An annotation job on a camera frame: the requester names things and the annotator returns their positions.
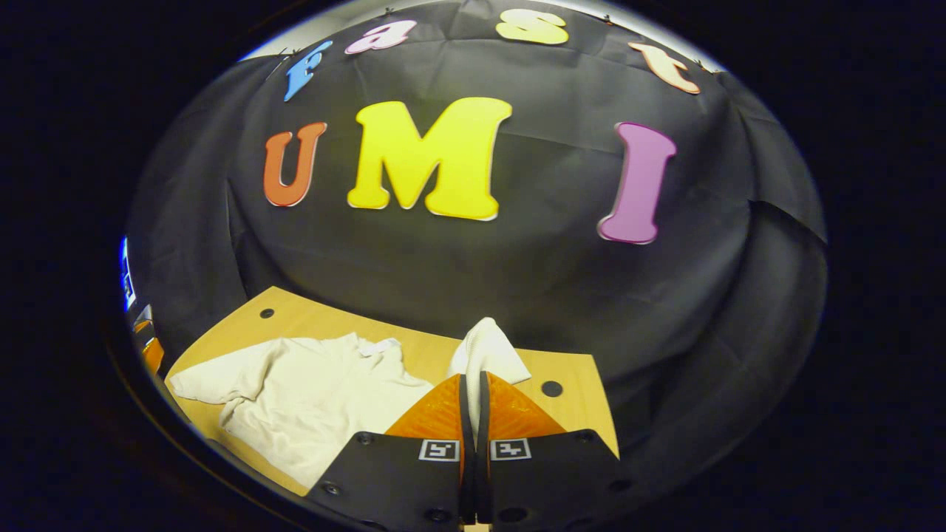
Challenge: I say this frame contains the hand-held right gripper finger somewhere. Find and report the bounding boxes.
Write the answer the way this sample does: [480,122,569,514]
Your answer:
[307,373,474,529]
[477,371,644,531]

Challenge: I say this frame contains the cream white garment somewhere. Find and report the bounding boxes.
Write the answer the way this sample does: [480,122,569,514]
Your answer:
[169,318,533,488]

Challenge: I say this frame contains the lit computer screen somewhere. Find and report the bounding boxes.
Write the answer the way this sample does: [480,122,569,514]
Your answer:
[120,236,138,311]

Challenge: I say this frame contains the black backdrop cloth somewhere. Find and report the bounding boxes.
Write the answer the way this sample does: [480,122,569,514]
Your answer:
[122,0,828,474]

